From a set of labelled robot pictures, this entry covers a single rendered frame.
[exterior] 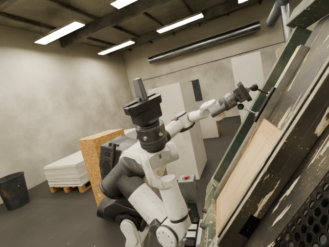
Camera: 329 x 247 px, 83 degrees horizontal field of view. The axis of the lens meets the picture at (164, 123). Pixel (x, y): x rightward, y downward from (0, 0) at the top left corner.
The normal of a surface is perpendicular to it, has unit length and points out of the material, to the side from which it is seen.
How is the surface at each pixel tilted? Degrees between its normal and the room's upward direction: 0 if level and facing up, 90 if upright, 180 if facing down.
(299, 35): 90
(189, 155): 90
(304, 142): 90
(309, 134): 90
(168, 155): 105
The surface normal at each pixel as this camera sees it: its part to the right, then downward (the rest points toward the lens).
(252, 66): -0.36, 0.22
